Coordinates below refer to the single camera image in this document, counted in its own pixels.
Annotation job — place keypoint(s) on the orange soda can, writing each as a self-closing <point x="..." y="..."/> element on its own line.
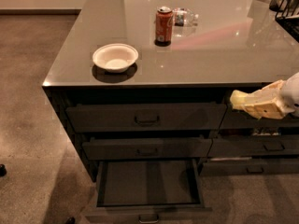
<point x="163" y="28"/>

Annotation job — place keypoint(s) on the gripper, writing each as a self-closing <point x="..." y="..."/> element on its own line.
<point x="291" y="92"/>

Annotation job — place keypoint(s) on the black dish rack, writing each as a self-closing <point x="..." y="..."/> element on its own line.
<point x="287" y="15"/>

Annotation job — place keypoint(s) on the open bottom left drawer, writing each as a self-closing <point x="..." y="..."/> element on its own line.
<point x="147" y="192"/>

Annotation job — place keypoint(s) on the middle left drawer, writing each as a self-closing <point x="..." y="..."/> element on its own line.
<point x="146" y="148"/>

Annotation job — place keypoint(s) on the bottom right drawer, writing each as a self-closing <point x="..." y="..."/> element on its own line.
<point x="250" y="167"/>

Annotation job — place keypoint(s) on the top left drawer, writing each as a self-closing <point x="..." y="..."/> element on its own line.
<point x="145" y="117"/>

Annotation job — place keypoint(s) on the small black floor object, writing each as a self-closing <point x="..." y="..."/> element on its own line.
<point x="3" y="170"/>

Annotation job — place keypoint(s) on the dark grey drawer cabinet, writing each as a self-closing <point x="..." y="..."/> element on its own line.
<point x="235" y="45"/>

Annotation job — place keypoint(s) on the yellow sponge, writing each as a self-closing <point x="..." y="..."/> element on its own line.
<point x="238" y="99"/>

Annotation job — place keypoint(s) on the white paper bowl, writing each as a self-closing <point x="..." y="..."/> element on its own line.
<point x="115" y="58"/>

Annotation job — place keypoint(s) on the clear plastic water bottle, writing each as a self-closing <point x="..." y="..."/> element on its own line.
<point x="184" y="17"/>

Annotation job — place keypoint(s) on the black object at floor edge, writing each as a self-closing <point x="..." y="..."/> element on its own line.
<point x="71" y="220"/>

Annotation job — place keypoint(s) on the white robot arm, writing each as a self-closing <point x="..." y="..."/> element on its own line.
<point x="290" y="94"/>

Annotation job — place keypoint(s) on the middle right drawer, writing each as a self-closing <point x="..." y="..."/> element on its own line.
<point x="245" y="146"/>

